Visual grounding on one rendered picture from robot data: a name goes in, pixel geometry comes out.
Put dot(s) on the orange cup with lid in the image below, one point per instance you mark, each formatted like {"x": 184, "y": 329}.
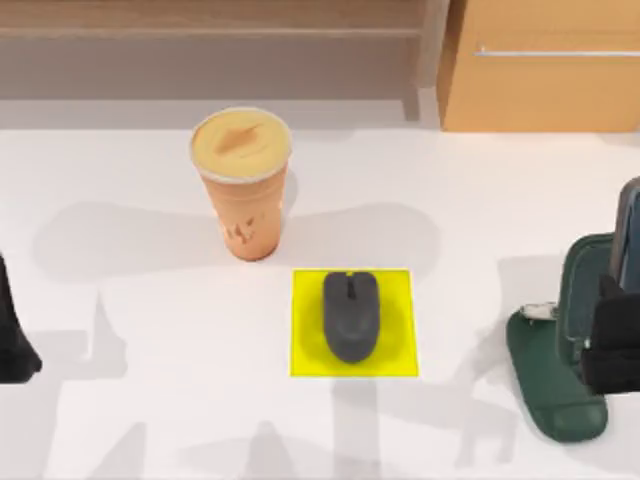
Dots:
{"x": 250, "y": 210}

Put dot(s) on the dark grey computer mouse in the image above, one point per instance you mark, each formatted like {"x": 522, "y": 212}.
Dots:
{"x": 350, "y": 325}

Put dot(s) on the flat yellow square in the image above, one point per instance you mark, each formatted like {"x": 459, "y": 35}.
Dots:
{"x": 306, "y": 350}

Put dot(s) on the wooden open shelf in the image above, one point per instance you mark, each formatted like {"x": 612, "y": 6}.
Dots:
{"x": 210, "y": 60}

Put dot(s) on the dark green phone stand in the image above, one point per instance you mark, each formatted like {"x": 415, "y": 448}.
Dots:
{"x": 545, "y": 370}

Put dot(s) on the wooden cupboard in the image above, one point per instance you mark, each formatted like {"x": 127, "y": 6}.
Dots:
{"x": 540, "y": 95}

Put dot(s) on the dark grey phone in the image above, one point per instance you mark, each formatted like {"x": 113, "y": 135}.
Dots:
{"x": 629, "y": 235}

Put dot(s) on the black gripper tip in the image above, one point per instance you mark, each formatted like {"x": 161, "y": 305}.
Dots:
{"x": 14, "y": 340}
{"x": 617, "y": 340}

